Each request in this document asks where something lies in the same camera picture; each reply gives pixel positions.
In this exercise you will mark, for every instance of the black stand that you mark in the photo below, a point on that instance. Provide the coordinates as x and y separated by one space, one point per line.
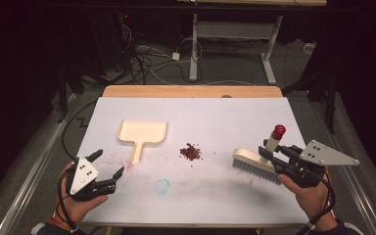
331 107

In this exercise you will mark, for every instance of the desk with white metal legs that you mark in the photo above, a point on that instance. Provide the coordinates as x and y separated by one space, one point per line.
194 49

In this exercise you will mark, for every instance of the wooden table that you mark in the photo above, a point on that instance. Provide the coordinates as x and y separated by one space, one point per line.
192 91

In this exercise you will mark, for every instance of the aluminium rail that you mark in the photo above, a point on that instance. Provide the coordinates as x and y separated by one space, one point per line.
29 192
355 186

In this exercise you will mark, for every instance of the white power strip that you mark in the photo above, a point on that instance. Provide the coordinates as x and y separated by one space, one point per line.
308 47

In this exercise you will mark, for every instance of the white power adapter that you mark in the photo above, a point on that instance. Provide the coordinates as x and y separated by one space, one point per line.
175 56

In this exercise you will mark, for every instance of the cream plastic dustpan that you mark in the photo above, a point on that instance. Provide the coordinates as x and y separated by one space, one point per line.
142 132

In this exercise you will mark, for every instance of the person's right hand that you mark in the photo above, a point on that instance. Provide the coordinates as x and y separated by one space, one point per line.
306 199

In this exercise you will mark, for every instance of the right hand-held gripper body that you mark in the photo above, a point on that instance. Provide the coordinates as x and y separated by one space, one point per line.
306 163

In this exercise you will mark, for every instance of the pile of red and green beans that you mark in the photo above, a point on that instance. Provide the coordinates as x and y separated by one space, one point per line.
191 152

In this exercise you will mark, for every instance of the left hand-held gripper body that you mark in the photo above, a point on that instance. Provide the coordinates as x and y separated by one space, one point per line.
83 174

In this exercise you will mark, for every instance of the person's left hand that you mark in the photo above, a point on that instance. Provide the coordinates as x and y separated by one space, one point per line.
78 209

